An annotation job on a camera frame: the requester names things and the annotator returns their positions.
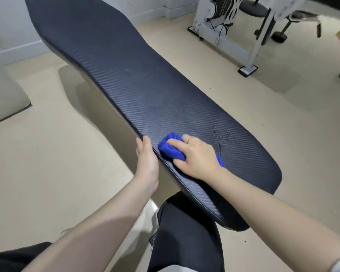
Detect white gym machine frame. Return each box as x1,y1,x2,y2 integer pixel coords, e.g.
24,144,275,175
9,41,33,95
187,0,298,78

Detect blue cleaning cloth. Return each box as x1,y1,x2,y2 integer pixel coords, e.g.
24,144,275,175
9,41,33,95
158,132,225,167

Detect person's black trousers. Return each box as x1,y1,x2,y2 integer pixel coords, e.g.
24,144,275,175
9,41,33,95
148,192,225,272

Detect person's left forearm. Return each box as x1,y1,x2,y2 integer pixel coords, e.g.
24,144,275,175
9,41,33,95
22,176,159,272

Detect person's right forearm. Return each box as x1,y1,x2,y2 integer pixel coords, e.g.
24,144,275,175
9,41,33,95
206,167,340,265

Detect person's left hand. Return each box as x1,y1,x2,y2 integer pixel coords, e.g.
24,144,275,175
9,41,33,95
135,135,160,191

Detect beige floor cushion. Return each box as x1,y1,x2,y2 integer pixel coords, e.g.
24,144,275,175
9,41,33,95
0,64,32,128

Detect black carbon-pattern padded bench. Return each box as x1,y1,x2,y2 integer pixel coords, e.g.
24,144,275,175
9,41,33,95
24,0,282,232

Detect person's right hand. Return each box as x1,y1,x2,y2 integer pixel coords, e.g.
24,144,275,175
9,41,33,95
166,135,225,184

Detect black round seat pad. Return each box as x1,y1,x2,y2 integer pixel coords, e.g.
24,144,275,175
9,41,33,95
239,0,270,18

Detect white bench frame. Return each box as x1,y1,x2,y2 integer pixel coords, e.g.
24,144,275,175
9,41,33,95
127,199,160,254

